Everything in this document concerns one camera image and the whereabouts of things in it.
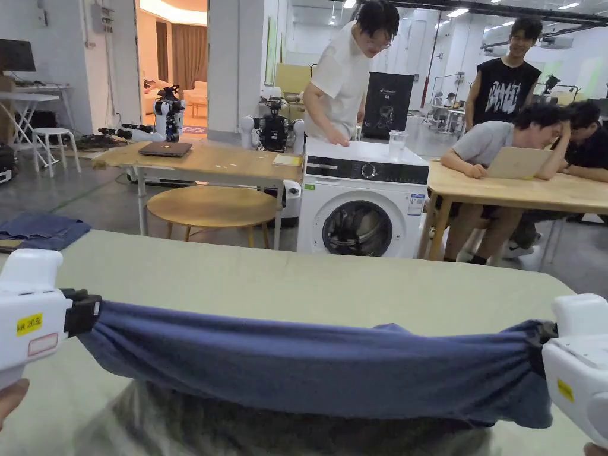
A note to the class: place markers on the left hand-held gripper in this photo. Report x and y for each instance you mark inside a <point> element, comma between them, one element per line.
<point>28,304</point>

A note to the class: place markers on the person's right hand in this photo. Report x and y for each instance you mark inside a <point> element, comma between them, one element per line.
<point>597,450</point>

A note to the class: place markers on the white and black robot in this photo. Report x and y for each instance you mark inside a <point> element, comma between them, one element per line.
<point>273,130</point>
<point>168,114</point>

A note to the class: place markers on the black carton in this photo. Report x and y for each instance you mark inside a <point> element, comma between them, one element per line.
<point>389,107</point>

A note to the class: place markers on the person's left hand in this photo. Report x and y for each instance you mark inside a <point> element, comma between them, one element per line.
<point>10,396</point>

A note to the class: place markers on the dark blue shirt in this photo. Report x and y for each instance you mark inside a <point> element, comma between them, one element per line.
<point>304,365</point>

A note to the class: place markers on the bed with pale green sheet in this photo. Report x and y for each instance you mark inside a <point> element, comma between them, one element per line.
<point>304,289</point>

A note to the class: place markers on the blue denim cloth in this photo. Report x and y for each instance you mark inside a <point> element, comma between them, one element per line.
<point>42,230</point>

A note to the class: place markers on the white washing machine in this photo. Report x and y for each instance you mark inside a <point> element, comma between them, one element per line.
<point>361,199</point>

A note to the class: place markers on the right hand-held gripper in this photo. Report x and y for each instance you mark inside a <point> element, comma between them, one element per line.
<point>577,361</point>

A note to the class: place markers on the black monitor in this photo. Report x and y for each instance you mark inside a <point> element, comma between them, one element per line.
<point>16,54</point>

